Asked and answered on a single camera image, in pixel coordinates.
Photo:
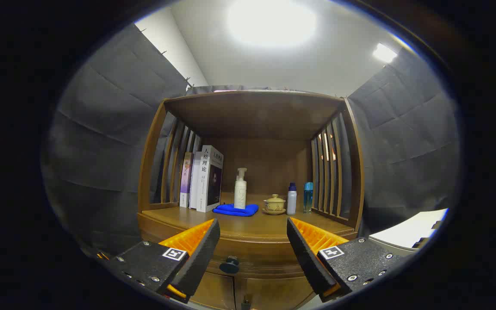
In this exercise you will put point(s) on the blue folded cloth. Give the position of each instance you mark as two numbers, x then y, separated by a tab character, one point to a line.
230	210

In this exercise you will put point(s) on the white pump bottle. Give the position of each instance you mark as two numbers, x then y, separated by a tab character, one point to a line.
240	193

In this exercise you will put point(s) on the clear blue bottle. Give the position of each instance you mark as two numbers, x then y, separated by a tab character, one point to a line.
308	198

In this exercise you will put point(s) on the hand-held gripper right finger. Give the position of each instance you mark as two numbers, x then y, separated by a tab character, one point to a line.
308	256

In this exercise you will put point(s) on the thick white book with portrait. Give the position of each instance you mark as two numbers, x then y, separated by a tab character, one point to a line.
208	181

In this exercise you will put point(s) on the purple book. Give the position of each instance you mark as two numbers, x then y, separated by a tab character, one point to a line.
185	181

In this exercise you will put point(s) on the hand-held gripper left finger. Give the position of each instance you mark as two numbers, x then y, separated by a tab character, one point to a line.
196	258

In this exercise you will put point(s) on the beige lidded tea cup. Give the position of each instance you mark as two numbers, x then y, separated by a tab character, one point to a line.
274	203

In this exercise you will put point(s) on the wooden countertop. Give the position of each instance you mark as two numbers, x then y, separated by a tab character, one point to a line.
256	224

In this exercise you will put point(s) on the rectangular ceiling light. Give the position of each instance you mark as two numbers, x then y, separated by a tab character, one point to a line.
384	53

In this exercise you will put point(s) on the wooden cabinet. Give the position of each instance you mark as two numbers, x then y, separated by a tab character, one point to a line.
252	116

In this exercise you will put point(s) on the thin white book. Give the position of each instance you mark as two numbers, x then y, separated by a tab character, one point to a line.
195	185

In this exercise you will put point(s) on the beige saucer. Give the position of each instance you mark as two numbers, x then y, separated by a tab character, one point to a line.
274	212

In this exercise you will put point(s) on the white appliance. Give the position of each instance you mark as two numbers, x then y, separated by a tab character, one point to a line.
407	232

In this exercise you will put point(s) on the white bottle with blue cap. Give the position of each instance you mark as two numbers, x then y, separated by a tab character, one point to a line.
291	202

